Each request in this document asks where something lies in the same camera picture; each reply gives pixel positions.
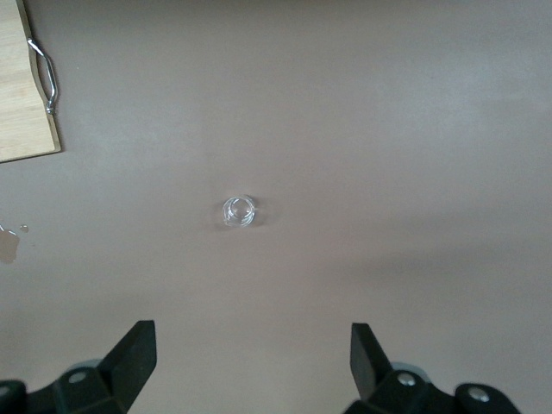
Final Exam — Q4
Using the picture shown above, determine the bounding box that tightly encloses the brown table cover sheet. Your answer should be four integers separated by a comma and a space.
0, 0, 552, 414

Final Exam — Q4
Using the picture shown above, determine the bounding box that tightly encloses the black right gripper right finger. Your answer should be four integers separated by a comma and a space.
347, 323, 523, 414

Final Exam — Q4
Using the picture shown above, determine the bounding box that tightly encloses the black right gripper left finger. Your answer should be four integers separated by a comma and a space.
0, 319, 157, 414

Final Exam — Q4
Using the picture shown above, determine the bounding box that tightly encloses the clear glass measuring cup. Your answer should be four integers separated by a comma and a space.
221, 194, 260, 229

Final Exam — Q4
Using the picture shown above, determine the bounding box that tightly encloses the wooden cutting board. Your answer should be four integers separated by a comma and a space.
0, 0, 63, 164

